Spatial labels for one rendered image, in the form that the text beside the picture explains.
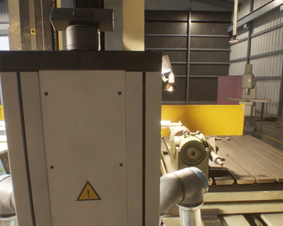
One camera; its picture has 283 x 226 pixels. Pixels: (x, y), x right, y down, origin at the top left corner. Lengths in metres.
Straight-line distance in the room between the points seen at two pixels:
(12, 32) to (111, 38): 1.02
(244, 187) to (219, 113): 2.65
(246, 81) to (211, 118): 3.36
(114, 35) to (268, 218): 2.06
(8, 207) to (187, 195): 0.65
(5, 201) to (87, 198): 0.42
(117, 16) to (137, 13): 0.20
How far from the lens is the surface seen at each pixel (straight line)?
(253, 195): 1.76
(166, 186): 0.78
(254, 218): 1.86
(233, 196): 1.70
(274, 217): 1.94
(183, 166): 1.51
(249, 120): 8.14
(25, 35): 2.45
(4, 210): 0.92
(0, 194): 0.90
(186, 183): 0.81
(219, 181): 1.64
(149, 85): 0.44
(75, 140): 0.47
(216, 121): 4.26
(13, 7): 2.56
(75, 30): 0.45
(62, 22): 0.49
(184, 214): 0.90
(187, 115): 4.05
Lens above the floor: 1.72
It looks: 9 degrees down
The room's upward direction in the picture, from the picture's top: straight up
